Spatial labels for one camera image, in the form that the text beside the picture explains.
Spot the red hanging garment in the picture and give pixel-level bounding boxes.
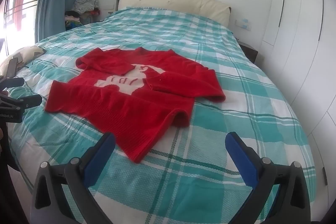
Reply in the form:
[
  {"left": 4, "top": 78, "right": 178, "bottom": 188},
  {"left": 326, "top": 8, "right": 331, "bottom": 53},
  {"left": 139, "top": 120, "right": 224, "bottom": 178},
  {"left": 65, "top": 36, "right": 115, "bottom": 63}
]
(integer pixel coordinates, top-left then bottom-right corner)
[{"left": 14, "top": 0, "right": 25, "bottom": 30}]

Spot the beige patterned pillow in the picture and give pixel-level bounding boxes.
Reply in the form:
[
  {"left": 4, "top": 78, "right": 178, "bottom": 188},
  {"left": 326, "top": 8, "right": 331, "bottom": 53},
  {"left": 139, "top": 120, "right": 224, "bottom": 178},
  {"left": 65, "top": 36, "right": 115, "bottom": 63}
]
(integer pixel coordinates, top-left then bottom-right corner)
[{"left": 0, "top": 45, "right": 46, "bottom": 77}]

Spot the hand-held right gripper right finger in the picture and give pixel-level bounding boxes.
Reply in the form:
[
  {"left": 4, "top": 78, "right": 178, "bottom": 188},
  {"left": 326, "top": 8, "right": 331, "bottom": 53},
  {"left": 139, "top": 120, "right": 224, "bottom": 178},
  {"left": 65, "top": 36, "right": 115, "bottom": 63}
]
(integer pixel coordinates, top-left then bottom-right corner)
[{"left": 225, "top": 132, "right": 311, "bottom": 224}]

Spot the pile of colourful clothes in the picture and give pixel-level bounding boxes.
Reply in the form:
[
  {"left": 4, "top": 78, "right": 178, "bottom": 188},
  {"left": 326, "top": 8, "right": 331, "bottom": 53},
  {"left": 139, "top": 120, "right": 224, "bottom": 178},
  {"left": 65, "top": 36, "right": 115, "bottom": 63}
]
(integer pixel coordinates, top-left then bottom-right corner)
[{"left": 64, "top": 7, "right": 101, "bottom": 30}]

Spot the grey white patterned cloth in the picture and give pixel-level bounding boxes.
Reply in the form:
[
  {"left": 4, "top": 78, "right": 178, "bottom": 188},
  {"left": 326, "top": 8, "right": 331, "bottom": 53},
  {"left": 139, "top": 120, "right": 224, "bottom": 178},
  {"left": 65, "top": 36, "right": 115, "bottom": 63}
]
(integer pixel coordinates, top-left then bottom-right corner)
[{"left": 72, "top": 0, "right": 99, "bottom": 13}]

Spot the teal plaid bed blanket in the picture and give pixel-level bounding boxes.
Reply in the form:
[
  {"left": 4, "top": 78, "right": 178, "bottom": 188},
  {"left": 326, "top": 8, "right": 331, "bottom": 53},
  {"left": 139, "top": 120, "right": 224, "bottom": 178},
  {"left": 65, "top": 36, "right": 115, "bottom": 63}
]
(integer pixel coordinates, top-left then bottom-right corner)
[{"left": 5, "top": 6, "right": 317, "bottom": 224}]

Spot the white wall socket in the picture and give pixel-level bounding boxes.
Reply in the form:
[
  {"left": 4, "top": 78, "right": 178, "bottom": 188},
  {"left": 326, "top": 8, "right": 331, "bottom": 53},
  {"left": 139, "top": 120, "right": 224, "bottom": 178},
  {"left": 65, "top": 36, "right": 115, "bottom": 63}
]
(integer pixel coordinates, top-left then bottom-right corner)
[{"left": 235, "top": 18, "right": 252, "bottom": 30}]

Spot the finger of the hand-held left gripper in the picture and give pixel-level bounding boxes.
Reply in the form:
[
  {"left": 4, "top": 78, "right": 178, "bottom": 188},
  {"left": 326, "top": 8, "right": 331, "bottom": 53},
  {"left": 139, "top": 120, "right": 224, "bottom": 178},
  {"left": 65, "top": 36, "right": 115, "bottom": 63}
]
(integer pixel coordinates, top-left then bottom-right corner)
[
  {"left": 0, "top": 94, "right": 42, "bottom": 111},
  {"left": 0, "top": 76, "right": 25, "bottom": 88}
]

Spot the cream padded headboard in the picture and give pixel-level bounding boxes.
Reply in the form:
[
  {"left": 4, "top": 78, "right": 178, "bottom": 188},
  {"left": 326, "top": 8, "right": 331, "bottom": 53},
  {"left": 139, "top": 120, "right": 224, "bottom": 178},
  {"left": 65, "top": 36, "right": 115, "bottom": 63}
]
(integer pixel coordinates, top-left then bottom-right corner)
[{"left": 115, "top": 0, "right": 231, "bottom": 28}]

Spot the dark wooden nightstand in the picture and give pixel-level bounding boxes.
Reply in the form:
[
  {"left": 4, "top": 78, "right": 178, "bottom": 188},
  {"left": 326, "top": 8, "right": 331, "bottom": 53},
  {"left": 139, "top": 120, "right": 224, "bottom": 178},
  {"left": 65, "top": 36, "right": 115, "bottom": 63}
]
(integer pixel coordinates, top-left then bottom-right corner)
[{"left": 238, "top": 40, "right": 259, "bottom": 64}]

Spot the white wardrobe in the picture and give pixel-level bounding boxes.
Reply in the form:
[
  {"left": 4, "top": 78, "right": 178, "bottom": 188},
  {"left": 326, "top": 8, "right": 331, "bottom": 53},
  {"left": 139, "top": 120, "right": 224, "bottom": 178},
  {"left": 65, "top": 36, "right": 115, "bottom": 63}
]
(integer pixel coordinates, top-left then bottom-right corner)
[{"left": 261, "top": 0, "right": 336, "bottom": 214}]

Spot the metal window railing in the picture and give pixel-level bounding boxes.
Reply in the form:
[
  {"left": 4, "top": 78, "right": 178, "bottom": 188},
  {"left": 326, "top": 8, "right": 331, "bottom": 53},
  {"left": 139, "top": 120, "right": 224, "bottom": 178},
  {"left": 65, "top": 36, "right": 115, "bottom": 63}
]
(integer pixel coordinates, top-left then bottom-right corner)
[{"left": 5, "top": 0, "right": 40, "bottom": 20}]

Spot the smartphone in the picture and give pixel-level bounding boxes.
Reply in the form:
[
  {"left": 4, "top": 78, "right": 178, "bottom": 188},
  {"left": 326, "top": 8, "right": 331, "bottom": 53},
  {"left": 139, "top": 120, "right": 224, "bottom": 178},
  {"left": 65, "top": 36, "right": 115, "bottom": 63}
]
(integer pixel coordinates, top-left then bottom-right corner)
[{"left": 7, "top": 57, "right": 19, "bottom": 77}]

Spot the red knit sweater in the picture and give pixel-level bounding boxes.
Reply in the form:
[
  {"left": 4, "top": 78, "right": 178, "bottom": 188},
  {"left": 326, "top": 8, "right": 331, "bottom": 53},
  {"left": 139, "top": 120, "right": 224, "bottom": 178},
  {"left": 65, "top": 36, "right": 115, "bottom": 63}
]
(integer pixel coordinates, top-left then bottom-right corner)
[{"left": 45, "top": 47, "right": 227, "bottom": 164}]

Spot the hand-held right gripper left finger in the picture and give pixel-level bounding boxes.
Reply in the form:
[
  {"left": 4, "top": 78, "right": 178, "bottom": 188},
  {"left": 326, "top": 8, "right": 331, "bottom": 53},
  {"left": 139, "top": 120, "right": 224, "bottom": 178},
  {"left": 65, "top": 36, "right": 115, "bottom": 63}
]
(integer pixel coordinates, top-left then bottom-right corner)
[{"left": 31, "top": 132, "right": 116, "bottom": 224}]

